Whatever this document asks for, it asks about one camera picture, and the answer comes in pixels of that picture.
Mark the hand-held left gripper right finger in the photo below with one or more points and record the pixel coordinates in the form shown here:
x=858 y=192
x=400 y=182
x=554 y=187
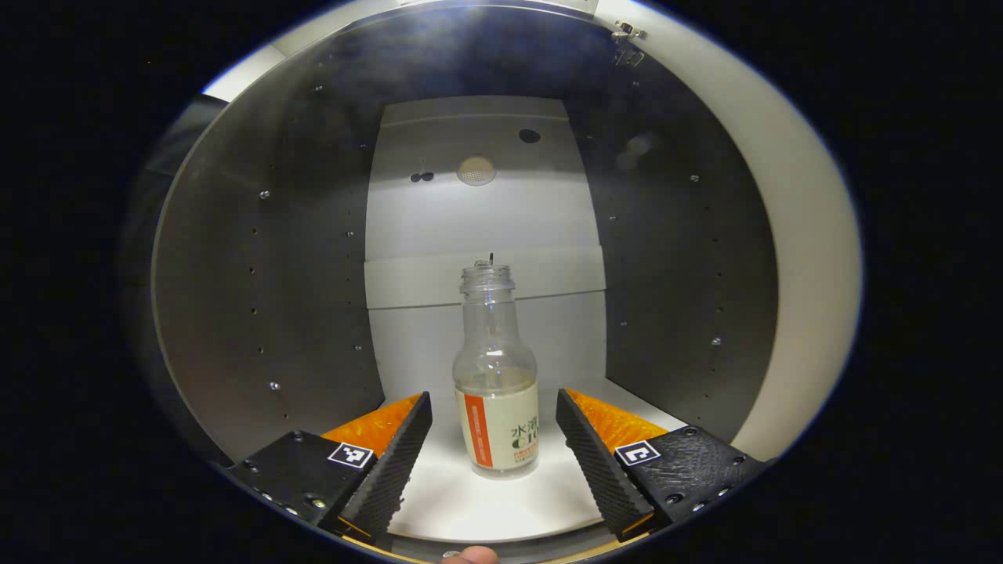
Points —
x=595 y=470

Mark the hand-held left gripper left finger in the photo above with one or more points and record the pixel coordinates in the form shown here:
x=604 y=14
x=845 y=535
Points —
x=392 y=470

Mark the metal door hinge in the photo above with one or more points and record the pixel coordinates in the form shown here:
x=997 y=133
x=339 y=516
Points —
x=627 y=33

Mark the dark grey cabinet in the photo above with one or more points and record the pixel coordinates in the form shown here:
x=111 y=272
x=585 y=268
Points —
x=266 y=274

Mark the clear plastic bottle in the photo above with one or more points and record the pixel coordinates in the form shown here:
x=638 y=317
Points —
x=495 y=368

